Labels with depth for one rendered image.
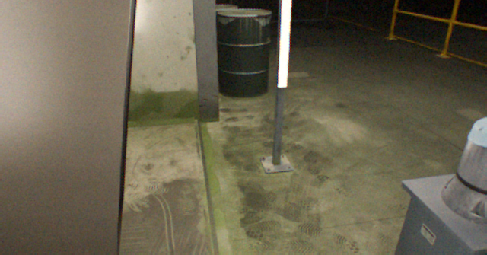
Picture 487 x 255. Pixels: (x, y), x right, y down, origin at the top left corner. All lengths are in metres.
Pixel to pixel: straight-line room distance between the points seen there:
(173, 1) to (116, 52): 2.18
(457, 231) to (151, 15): 2.36
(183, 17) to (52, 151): 2.20
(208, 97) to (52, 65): 2.40
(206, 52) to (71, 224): 2.24
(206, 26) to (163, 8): 0.37
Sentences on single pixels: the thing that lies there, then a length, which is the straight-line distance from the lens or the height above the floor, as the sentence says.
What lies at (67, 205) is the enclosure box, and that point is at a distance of 0.64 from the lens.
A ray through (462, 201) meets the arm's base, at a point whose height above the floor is 0.68.
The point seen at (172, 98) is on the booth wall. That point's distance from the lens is 2.86.
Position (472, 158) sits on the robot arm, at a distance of 1.08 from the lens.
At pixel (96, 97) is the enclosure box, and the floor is 1.11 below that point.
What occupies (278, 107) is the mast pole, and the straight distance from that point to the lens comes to 2.10.
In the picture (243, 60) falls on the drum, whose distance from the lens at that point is 3.30.
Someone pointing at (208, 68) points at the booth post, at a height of 0.51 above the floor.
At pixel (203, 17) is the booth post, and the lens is 2.69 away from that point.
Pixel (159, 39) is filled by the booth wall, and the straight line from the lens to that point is 2.72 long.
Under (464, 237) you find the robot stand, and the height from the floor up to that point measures 0.64.
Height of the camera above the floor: 1.28
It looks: 25 degrees down
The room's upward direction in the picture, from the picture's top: 1 degrees counter-clockwise
